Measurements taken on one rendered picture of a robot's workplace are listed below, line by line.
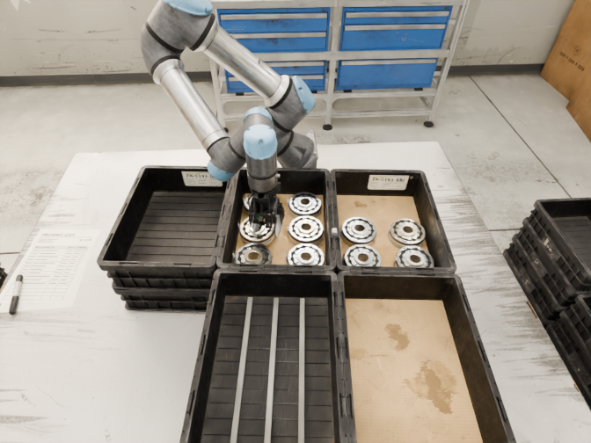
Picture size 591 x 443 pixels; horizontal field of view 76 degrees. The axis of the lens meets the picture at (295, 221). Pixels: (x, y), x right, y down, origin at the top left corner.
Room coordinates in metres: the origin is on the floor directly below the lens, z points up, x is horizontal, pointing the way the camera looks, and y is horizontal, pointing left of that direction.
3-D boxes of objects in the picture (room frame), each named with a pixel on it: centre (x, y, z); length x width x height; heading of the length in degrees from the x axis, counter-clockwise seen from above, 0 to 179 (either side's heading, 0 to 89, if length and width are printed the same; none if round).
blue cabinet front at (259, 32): (2.62, 0.15, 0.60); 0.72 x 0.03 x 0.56; 94
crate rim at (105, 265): (0.76, 0.34, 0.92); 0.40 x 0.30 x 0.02; 179
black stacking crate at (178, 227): (0.76, 0.34, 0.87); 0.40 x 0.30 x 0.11; 179
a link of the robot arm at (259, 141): (0.74, 0.08, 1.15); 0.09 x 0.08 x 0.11; 7
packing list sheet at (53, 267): (0.73, 0.78, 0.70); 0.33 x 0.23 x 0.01; 4
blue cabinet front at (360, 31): (2.68, -0.65, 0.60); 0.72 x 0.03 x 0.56; 94
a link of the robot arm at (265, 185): (0.74, 0.08, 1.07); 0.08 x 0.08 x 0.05
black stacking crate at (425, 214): (0.75, -0.25, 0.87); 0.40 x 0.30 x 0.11; 179
